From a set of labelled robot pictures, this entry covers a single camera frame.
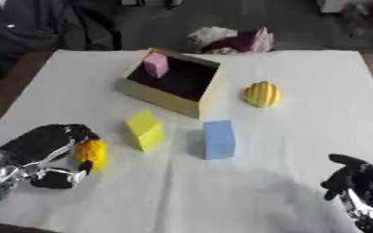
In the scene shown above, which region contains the pink block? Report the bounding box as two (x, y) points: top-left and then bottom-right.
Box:
(142, 52), (171, 79)

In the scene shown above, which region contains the tan cardboard box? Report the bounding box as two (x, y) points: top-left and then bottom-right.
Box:
(115, 47), (224, 120)

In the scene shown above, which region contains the blue block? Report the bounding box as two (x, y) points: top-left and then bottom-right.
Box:
(200, 119), (237, 161)

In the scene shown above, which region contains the yellow block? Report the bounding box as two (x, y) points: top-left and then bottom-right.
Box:
(123, 108), (166, 153)

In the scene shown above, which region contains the person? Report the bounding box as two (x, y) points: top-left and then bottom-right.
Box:
(0, 0), (123, 89)

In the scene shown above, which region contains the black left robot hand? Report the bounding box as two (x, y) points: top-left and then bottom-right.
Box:
(0, 123), (101, 190)

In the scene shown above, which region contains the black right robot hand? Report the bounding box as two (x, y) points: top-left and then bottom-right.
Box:
(318, 153), (373, 233)

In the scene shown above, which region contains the yellow toy corn cob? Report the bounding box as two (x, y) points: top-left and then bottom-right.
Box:
(73, 138), (110, 171)

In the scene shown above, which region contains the pile of soft toys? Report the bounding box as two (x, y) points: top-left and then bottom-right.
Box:
(186, 25), (276, 56)

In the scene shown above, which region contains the yellow ridged toy fruit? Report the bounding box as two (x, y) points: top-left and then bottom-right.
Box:
(240, 80), (284, 109)

